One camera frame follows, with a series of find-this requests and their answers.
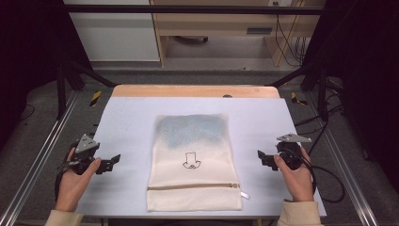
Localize black horizontal frame bar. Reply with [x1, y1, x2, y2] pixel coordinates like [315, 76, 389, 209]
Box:
[64, 4, 326, 15]

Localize white cabinet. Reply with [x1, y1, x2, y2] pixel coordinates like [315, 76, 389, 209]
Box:
[63, 0, 161, 62]

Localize dark curtain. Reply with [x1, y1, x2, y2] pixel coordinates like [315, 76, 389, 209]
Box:
[0, 0, 93, 149]
[302, 0, 399, 192]

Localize cream mesh laundry bag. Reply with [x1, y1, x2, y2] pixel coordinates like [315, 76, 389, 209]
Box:
[146, 112, 251, 213]

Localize aluminium floor rail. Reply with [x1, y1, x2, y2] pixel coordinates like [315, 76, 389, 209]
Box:
[305, 92, 380, 226]
[0, 90, 80, 226]

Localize person's right hand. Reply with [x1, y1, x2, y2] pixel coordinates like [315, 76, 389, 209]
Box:
[273, 146, 315, 203]

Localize black frame stand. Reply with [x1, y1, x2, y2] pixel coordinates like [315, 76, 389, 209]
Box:
[56, 59, 118, 121]
[269, 60, 330, 122]

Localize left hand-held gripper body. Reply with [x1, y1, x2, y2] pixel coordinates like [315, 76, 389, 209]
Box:
[57, 134, 107, 176]

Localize light wooden desk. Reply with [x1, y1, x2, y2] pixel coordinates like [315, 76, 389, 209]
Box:
[150, 0, 326, 68]

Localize yellow black tape piece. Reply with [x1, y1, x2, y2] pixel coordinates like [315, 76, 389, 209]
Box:
[290, 91, 309, 106]
[89, 90, 103, 107]

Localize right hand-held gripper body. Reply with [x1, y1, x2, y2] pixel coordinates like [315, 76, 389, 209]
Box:
[275, 133, 313, 171]

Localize right hand-held gripper cable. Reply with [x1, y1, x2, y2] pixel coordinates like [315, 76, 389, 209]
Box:
[280, 148, 318, 196]

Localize hanging black cables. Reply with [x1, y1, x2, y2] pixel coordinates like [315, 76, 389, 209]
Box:
[272, 1, 309, 68]

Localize person's left hand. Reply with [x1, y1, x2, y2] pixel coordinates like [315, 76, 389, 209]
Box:
[55, 147, 103, 213]

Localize white table mat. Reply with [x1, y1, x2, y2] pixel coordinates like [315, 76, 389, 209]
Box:
[76, 96, 327, 219]

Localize black floor cable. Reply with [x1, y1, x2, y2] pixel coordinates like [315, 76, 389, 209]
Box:
[295, 103, 346, 203]

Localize black curved object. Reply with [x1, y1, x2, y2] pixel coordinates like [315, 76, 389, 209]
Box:
[173, 35, 209, 44]

